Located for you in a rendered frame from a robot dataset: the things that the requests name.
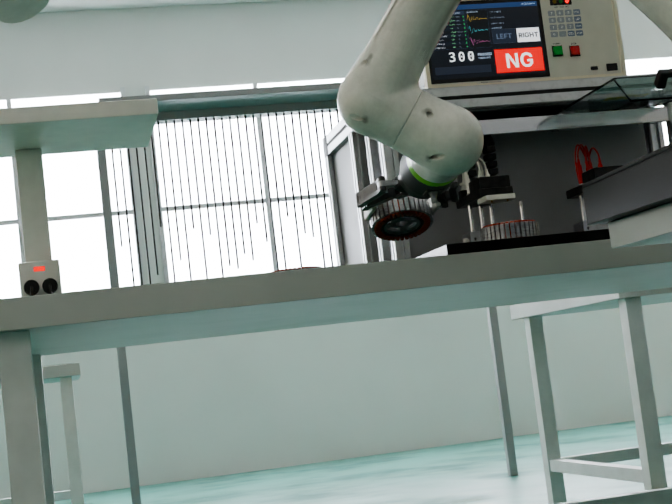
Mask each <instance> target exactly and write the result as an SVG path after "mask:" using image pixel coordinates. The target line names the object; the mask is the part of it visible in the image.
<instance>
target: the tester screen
mask: <svg viewBox="0 0 672 504"><path fill-rule="evenodd" d="M529 27H539V33H540V40H541V41H533V42H517V43H500V44H493V37H492V30H494V29H511V28H529ZM529 47H542V52H543V45H542V38H541V31H540V23H539V16H538V9H537V1H524V2H505V3H486V4H467V5H458V7H457V8H456V10H455V12H454V14H453V15H452V17H451V19H450V21H449V23H448V24H447V26H446V28H445V30H444V32H443V34H442V36H441V38H440V40H439V42H438V44H437V46H436V48H435V49H434V51H433V53H432V55H431V64H432V71H433V79H434V80H446V79H461V78H476V77H491V76H507V75H522V74H537V73H546V67H545V70H542V71H527V72H512V73H497V70H496V63H495V55H494V50H496V49H512V48H529ZM471 50H475V54H476V62H464V63H448V57H447V52H455V51H471ZM486 64H491V69H492V72H482V73H467V74H451V75H436V74H435V68H439V67H455V66H471V65H486Z"/></svg>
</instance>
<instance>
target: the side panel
mask: <svg viewBox="0 0 672 504"><path fill-rule="evenodd" d="M348 137H349V140H348V141H347V142H346V143H345V144H344V145H343V146H342V147H341V148H340V149H339V150H338V151H337V152H336V153H335V154H334V155H333V156H326V158H325V166H326V174H327V183H328V191H329V200H330V208H331V217H332V225H333V234H334V242H335V251H336V259H337V266H339V265H349V264H360V263H370V262H372V260H371V252H370V243H369V235H368V227H367V221H365V220H364V212H363V211H362V208H358V207H357V203H356V193H357V192H359V191H360V190H362V189H363V185H362V177H361V169H360V161H359V152H358V144H357V136H356V132H352V133H350V134H349V135H348Z"/></svg>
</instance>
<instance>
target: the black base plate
mask: <svg viewBox="0 0 672 504"><path fill-rule="evenodd" d="M606 239H610V234H609V229H600V230H590V231H580V232H569V233H559V234H548V235H538V236H528V237H517V238H507V239H496V240H486V241H476V242H465V243H455V244H446V245H444V246H442V247H439V248H437V249H435V250H432V251H430V252H428V253H426V254H423V255H421V256H419V257H416V258H421V257H431V256H443V255H453V254H464V253H474V252H484V251H494V250H504V249H515V248H525V247H535V246H545V245H555V244H566V243H576V242H586V241H596V240H606Z"/></svg>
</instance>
